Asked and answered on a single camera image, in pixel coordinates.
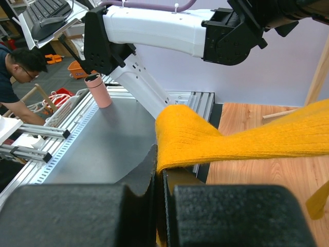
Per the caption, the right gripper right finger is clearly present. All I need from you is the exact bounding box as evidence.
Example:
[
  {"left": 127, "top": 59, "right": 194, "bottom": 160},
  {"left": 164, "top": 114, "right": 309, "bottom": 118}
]
[{"left": 161, "top": 169, "right": 316, "bottom": 246}]

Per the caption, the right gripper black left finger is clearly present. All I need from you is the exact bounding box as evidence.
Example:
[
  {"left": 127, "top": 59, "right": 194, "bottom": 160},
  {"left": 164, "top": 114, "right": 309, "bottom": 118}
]
[{"left": 1, "top": 145, "right": 157, "bottom": 246}]

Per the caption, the mustard yellow sock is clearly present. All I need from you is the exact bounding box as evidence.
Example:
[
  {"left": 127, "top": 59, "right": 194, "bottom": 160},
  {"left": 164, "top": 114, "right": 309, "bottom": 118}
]
[
  {"left": 305, "top": 181, "right": 328, "bottom": 220},
  {"left": 155, "top": 100, "right": 328, "bottom": 173}
]

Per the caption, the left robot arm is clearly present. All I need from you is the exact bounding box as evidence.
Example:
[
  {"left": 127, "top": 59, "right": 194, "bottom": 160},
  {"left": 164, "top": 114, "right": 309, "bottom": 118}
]
[{"left": 84, "top": 1, "right": 328, "bottom": 117}]

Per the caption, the aluminium extrusion fixture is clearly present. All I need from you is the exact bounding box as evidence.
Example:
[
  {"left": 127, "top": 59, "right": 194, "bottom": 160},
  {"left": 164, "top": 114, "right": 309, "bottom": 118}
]
[{"left": 1, "top": 116, "right": 70, "bottom": 164}]

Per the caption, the white perforated basket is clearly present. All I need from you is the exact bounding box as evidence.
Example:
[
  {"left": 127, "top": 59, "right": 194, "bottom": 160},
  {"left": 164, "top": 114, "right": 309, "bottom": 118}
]
[{"left": 45, "top": 88, "right": 87, "bottom": 127}]

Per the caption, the pink cylindrical bottle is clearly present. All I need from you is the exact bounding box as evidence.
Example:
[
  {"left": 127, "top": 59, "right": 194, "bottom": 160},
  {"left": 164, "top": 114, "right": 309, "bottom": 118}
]
[{"left": 84, "top": 73, "right": 112, "bottom": 108}]

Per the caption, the orange plastic bucket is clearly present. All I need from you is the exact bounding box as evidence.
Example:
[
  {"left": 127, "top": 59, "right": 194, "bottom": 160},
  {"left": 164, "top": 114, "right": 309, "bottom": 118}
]
[{"left": 67, "top": 61, "right": 88, "bottom": 79}]

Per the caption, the small wooden stand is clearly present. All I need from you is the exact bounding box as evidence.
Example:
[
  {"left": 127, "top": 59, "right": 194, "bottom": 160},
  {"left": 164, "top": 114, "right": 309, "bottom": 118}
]
[{"left": 2, "top": 83, "right": 59, "bottom": 119}]

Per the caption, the person in dark shirt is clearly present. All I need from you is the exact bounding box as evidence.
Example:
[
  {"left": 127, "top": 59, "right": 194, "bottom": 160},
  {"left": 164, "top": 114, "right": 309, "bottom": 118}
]
[{"left": 0, "top": 43, "right": 48, "bottom": 127}]

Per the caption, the black computer mouse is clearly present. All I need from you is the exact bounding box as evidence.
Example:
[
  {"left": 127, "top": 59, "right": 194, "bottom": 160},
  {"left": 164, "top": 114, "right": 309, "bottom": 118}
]
[{"left": 31, "top": 16, "right": 65, "bottom": 41}]

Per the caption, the black keyboard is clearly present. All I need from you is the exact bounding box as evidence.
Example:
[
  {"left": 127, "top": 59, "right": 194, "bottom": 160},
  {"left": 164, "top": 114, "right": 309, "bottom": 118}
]
[{"left": 23, "top": 0, "right": 71, "bottom": 24}]

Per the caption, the wooden drying rack frame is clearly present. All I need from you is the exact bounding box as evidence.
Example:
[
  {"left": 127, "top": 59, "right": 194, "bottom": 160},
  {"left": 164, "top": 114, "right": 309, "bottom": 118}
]
[{"left": 262, "top": 38, "right": 329, "bottom": 124}]

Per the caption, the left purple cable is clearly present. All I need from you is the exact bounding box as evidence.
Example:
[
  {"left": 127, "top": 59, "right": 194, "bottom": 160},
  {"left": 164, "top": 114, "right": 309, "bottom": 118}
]
[{"left": 102, "top": 0, "right": 198, "bottom": 12}]

